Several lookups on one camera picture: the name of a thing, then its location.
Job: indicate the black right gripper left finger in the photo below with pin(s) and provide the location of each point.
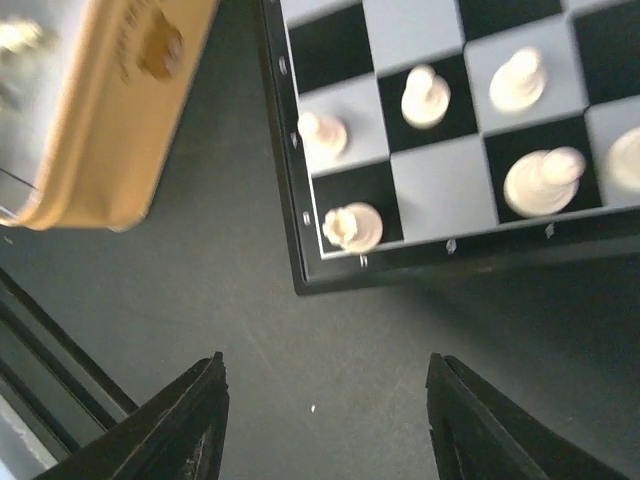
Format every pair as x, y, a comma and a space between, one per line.
178, 434

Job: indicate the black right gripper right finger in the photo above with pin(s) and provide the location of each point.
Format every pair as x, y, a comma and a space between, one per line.
479, 433

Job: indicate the white chess rook on board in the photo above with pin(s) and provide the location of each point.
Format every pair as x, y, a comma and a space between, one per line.
356, 228

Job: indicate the white chess bishop on board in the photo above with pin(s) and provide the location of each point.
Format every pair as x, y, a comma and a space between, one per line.
544, 182

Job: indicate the white chess king on board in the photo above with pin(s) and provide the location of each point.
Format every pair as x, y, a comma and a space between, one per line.
622, 161

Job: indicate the white chess pawn on board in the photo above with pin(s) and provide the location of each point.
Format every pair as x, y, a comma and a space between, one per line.
519, 83

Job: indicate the black and white chessboard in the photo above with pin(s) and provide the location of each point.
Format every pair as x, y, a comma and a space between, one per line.
439, 191

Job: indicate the tan sweet bear tin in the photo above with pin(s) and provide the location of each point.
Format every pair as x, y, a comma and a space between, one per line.
91, 96

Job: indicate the black aluminium rail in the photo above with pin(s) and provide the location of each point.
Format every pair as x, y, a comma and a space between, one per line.
55, 399

